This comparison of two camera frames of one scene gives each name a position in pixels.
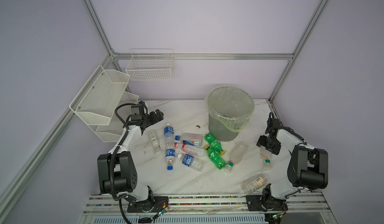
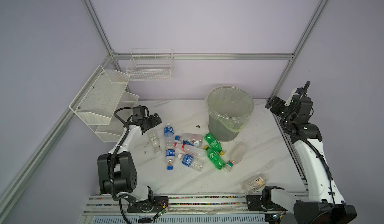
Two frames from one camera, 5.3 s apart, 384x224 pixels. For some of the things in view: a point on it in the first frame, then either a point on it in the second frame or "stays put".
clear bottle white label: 157,147 stays put
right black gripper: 272,147 → 277,102
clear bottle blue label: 169,136 stays put
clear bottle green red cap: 239,152 stays put
